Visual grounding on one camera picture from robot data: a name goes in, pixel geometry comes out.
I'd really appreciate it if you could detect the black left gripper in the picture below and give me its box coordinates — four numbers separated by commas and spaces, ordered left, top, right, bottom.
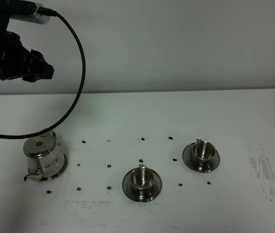
0, 32, 54, 82

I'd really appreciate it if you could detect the stainless steel teapot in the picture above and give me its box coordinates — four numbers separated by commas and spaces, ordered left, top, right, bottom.
23, 130, 64, 181

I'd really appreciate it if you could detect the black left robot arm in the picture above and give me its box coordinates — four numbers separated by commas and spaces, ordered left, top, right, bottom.
0, 0, 54, 83

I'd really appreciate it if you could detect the steel teapot tray saucer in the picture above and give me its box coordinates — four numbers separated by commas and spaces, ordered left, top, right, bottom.
40, 154, 67, 181

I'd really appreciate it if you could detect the near stainless steel teacup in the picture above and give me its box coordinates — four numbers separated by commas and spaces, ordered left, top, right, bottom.
129, 165, 154, 191

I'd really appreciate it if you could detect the stainless steel teacup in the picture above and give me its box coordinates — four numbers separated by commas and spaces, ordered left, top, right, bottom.
191, 139, 216, 162
129, 165, 154, 191

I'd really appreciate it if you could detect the near stainless steel saucer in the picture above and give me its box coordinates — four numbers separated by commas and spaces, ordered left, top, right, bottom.
122, 169, 162, 202

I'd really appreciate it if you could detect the stainless steel saucer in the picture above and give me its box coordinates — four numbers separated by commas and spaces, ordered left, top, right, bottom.
122, 169, 162, 202
182, 142, 220, 173

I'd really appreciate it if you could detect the far stainless steel saucer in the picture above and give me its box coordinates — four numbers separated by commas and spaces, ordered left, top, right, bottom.
182, 142, 220, 173

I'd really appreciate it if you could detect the far stainless steel teacup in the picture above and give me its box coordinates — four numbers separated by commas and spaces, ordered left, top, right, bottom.
191, 139, 216, 162

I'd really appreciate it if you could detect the black left camera cable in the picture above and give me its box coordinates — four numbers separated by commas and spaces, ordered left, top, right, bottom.
0, 7, 86, 139

